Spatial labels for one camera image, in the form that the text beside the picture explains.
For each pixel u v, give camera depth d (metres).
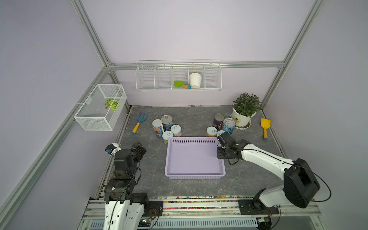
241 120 1.02
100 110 0.82
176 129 1.00
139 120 1.12
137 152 0.64
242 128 1.06
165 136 0.96
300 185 0.42
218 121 0.99
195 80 0.91
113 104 0.82
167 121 0.99
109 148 0.59
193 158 0.90
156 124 0.94
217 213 0.73
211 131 0.99
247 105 0.95
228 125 0.96
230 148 0.65
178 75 0.99
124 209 0.44
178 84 1.01
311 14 0.72
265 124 1.08
